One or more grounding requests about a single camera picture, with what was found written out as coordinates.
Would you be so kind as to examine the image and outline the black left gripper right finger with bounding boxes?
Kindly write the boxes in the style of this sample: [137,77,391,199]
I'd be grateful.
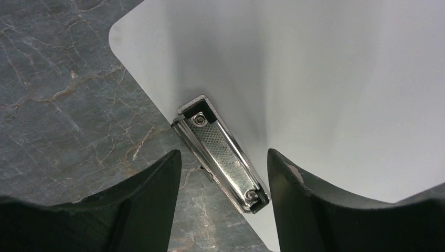
[267,149,444,251]

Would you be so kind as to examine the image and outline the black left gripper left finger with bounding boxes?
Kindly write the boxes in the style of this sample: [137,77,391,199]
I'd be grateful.
[1,150,182,251]

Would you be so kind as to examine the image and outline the white clipboard metal clip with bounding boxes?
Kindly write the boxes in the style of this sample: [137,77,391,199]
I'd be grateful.
[109,1,444,251]

